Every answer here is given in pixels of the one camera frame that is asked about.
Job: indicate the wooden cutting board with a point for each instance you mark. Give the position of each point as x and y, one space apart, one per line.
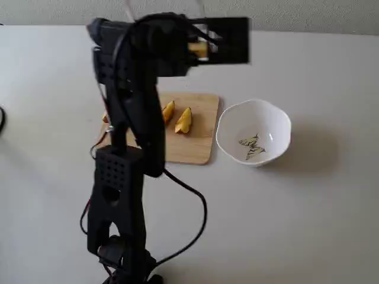
195 142

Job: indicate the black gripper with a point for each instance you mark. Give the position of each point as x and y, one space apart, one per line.
234 39

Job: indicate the apple slice with curved tip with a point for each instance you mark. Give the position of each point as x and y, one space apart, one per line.
184 121

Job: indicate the large wide apple slice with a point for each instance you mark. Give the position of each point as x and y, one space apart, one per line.
105 118

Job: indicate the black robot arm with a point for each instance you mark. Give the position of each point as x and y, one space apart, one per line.
124 177

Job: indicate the white ceramic bowl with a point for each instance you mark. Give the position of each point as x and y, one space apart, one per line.
266 118

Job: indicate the pale smooth apple slice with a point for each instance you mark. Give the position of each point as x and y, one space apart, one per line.
199 49

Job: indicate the apple slice with brown core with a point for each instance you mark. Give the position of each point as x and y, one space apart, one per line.
168 111

